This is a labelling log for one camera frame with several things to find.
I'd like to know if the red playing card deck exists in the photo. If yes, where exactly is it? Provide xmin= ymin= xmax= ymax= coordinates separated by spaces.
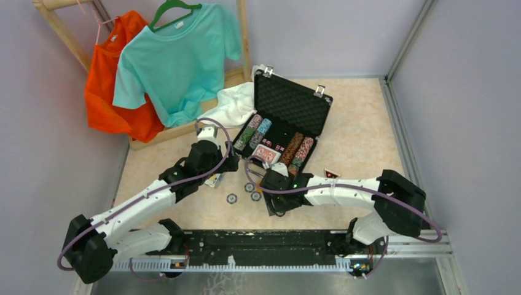
xmin=253 ymin=144 xmax=281 ymax=165

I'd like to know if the red black triangular card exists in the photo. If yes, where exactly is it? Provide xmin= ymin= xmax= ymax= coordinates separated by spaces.
xmin=324 ymin=168 xmax=340 ymax=178

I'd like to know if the black poker set case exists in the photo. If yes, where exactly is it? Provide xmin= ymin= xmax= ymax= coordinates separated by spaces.
xmin=233 ymin=67 xmax=334 ymax=174

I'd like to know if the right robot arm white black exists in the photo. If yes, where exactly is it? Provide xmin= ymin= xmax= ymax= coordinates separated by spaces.
xmin=260 ymin=169 xmax=426 ymax=253

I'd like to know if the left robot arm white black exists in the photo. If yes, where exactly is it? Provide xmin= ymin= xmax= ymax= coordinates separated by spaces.
xmin=57 ymin=139 xmax=239 ymax=284

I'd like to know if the grey poker chip lower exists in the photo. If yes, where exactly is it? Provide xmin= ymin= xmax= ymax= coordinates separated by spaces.
xmin=250 ymin=191 xmax=262 ymax=202

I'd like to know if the grey poker chip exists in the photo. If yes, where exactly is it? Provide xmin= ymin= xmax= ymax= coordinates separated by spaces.
xmin=250 ymin=191 xmax=262 ymax=202
xmin=244 ymin=183 xmax=255 ymax=193
xmin=226 ymin=194 xmax=238 ymax=204

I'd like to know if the blue playing card box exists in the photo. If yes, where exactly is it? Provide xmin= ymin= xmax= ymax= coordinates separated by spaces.
xmin=204 ymin=173 xmax=222 ymax=188

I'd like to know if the grey poker chip upper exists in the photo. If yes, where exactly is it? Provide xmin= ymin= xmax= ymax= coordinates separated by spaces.
xmin=244 ymin=183 xmax=255 ymax=193

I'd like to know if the green white chip row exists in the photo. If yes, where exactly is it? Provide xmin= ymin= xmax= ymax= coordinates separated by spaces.
xmin=233 ymin=114 xmax=263 ymax=151

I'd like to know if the grey poker chip left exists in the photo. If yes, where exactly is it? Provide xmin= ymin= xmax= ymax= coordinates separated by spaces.
xmin=226 ymin=194 xmax=238 ymax=204

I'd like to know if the brown chip row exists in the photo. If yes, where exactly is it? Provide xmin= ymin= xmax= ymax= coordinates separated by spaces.
xmin=280 ymin=132 xmax=304 ymax=166

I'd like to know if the white cloth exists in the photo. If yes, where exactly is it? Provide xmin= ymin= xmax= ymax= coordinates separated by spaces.
xmin=197 ymin=82 xmax=255 ymax=128

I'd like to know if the red white chip row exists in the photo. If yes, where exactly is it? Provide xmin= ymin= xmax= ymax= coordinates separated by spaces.
xmin=288 ymin=136 xmax=315 ymax=175

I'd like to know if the blue grey chip row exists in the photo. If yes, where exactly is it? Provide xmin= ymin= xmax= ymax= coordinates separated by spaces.
xmin=248 ymin=118 xmax=272 ymax=149

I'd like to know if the orange t-shirt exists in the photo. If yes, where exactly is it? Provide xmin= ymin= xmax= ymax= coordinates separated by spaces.
xmin=84 ymin=10 xmax=165 ymax=144

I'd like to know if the teal t-shirt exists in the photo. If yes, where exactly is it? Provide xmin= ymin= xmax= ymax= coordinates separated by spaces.
xmin=112 ymin=4 xmax=241 ymax=128

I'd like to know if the green clothes hanger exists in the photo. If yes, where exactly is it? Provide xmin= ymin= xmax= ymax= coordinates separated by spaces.
xmin=149 ymin=0 xmax=202 ymax=32

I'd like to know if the pink clothes hanger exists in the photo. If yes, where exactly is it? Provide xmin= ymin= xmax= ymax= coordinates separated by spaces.
xmin=76 ymin=0 xmax=118 ymax=45

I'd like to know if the wooden clothes rack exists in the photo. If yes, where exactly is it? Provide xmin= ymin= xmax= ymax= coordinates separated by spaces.
xmin=32 ymin=0 xmax=251 ymax=150

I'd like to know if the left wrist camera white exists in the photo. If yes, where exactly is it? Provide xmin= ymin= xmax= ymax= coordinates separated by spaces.
xmin=197 ymin=125 xmax=219 ymax=146

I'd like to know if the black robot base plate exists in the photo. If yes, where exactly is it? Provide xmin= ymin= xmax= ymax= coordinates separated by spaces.
xmin=146 ymin=229 xmax=388 ymax=267

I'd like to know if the aluminium frame rail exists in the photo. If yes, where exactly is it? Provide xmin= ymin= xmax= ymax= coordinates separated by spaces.
xmin=111 ymin=230 xmax=452 ymax=273

